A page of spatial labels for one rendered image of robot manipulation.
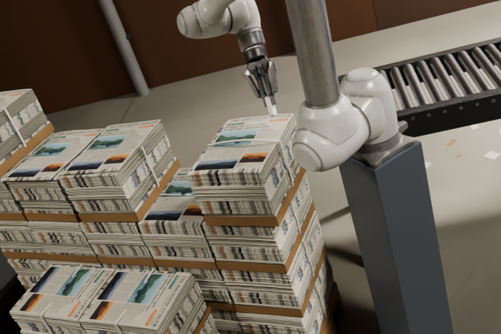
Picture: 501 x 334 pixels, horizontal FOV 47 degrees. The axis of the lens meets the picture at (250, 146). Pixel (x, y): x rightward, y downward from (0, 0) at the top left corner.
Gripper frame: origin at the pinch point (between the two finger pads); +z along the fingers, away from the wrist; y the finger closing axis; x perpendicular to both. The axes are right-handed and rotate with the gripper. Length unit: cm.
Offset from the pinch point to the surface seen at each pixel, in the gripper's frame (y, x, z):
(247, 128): 17.5, -12.4, 3.7
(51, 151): 106, -3, -13
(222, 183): 20.6, 10.4, 20.2
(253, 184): 9.6, 10.2, 23.3
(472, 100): -53, -76, 18
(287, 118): 2.8, -16.7, 4.8
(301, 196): 11.7, -28.6, 34.4
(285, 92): 108, -274, -32
